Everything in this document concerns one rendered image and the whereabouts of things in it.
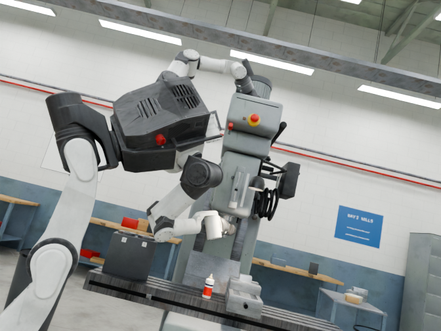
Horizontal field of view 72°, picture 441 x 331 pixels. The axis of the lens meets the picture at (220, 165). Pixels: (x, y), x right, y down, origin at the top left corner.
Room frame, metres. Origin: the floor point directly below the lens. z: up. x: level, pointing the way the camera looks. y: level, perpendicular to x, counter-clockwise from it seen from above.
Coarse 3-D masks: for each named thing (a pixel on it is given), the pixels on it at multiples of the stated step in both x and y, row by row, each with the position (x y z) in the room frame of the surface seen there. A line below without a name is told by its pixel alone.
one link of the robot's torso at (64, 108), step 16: (64, 96) 0.96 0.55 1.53; (80, 96) 1.01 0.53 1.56; (64, 112) 0.96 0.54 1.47; (80, 112) 0.97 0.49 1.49; (96, 112) 0.99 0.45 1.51; (64, 128) 0.97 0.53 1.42; (80, 128) 0.98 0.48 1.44; (96, 128) 0.99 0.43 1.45; (112, 144) 1.01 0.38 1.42; (112, 160) 1.02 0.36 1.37
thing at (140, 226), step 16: (32, 208) 5.67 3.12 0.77; (0, 224) 5.49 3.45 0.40; (112, 224) 5.15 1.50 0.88; (128, 224) 5.22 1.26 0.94; (144, 224) 5.30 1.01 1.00; (0, 240) 5.06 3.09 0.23; (176, 240) 5.03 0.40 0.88; (80, 256) 5.38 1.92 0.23; (96, 256) 5.51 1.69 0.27; (272, 256) 5.22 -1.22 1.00; (304, 272) 5.14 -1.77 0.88; (336, 288) 4.99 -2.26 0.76; (272, 304) 5.38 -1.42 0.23; (320, 304) 5.61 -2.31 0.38
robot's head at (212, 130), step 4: (212, 116) 1.18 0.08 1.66; (212, 120) 1.19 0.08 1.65; (208, 124) 1.19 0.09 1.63; (212, 124) 1.19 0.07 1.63; (216, 124) 1.20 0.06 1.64; (208, 128) 1.19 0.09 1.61; (212, 128) 1.19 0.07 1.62; (216, 128) 1.20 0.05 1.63; (208, 132) 1.19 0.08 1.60; (212, 132) 1.19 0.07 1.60; (216, 132) 1.19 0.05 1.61; (208, 136) 1.19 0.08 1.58; (212, 140) 1.19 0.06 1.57; (216, 140) 1.22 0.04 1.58
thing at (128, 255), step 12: (120, 240) 1.54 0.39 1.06; (132, 240) 1.55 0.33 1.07; (144, 240) 1.56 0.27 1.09; (108, 252) 1.53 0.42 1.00; (120, 252) 1.54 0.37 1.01; (132, 252) 1.55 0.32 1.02; (144, 252) 1.56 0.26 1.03; (108, 264) 1.53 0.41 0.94; (120, 264) 1.54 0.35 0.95; (132, 264) 1.55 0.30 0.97; (144, 264) 1.56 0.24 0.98; (132, 276) 1.55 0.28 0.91; (144, 276) 1.56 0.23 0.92
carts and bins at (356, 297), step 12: (24, 252) 2.96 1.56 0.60; (24, 264) 2.74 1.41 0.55; (24, 276) 2.74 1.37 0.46; (12, 288) 2.78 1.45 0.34; (24, 288) 2.74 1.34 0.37; (360, 288) 3.52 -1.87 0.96; (12, 300) 2.76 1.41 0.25; (336, 300) 3.12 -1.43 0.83; (348, 300) 3.24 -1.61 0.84; (360, 300) 3.32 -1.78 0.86; (372, 312) 3.05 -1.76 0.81; (384, 312) 3.05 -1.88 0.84; (48, 324) 2.95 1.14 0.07; (384, 324) 3.03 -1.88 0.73
